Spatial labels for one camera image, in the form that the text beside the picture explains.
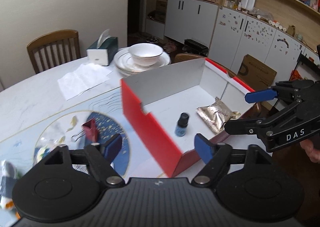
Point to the dark wooden chair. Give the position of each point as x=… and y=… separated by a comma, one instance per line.
x=54, y=49

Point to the person's right hand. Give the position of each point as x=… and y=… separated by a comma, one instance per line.
x=313, y=153

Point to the white porcelain bowl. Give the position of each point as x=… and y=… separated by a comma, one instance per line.
x=145, y=54

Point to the blueberry bread packet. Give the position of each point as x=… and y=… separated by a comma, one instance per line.
x=52, y=137

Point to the stacked white plates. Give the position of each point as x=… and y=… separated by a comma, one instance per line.
x=128, y=65

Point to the gold foil snack packet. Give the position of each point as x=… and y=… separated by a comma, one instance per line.
x=216, y=115

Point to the green white tissue box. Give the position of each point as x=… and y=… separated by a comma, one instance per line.
x=103, y=50

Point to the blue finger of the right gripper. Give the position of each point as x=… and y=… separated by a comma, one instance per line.
x=260, y=96
x=247, y=126

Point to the red white cardboard box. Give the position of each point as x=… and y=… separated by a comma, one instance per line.
x=154, y=100

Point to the white tissue paper sheet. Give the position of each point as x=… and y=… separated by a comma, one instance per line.
x=86, y=76

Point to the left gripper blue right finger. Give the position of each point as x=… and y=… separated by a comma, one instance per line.
x=216, y=158

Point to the red binder clip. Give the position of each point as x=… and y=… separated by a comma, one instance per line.
x=89, y=132

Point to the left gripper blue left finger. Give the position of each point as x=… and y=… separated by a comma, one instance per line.
x=100, y=157

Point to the small blue bottle black cap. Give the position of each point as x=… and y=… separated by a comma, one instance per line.
x=182, y=124

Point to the grey white snack bag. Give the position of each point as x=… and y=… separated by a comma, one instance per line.
x=9, y=176

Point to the brown cardboard box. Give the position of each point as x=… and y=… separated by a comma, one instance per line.
x=256, y=74

